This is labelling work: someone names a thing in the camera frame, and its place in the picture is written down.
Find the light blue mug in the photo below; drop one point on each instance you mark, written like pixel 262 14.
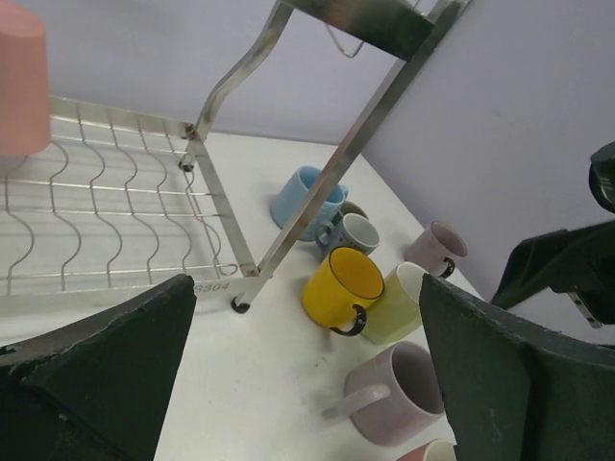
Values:
pixel 288 200

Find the yellow mug black handle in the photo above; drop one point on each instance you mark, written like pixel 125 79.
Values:
pixel 340 291

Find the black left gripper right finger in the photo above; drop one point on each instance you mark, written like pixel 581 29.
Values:
pixel 514 390

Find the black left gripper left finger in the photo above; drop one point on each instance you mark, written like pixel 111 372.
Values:
pixel 99 388

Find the tall pink cup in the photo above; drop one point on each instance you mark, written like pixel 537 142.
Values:
pixel 25 98

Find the grey white small mug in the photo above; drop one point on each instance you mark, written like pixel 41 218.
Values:
pixel 352 231

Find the stainless steel dish rack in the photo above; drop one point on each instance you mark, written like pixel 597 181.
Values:
pixel 120 201

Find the small olive cup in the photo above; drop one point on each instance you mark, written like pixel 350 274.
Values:
pixel 351 208

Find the lilac mug black handle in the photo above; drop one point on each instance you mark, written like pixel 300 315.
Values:
pixel 437 250

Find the lilac mug with handle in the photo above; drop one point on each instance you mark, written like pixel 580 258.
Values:
pixel 391 397

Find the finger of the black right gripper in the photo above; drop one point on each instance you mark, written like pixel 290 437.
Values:
pixel 578 263

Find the pale green mug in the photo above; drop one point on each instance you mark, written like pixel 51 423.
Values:
pixel 397 312

